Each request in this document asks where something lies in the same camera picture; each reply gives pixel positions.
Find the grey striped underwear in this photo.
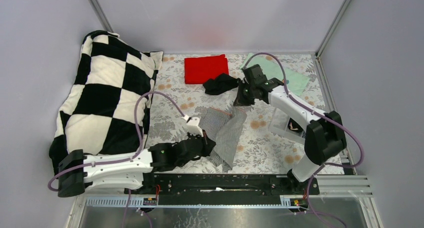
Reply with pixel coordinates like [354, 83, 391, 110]
[199, 107, 247, 173]

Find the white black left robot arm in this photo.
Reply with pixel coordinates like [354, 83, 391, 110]
[57, 135, 216, 198]

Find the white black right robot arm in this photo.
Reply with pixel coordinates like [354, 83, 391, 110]
[235, 64, 347, 194]

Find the mint green printed cloth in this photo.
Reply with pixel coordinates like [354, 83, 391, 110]
[240, 53, 312, 96]

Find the black crumpled garment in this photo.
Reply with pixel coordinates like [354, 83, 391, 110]
[203, 73, 241, 95]

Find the clear plastic organizer box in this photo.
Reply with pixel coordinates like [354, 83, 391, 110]
[268, 108, 306, 144]

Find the floral table cloth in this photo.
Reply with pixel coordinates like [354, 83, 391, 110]
[144, 54, 326, 174]

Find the red folded cloth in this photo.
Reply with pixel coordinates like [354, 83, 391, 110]
[184, 54, 229, 84]

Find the black white checkered blanket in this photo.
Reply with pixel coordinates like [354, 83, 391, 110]
[49, 30, 164, 173]

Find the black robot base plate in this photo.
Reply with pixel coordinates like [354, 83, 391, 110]
[131, 173, 320, 196]

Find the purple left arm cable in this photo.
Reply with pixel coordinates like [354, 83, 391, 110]
[47, 91, 191, 228]

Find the aluminium frame rail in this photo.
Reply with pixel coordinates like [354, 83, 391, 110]
[68, 175, 382, 228]

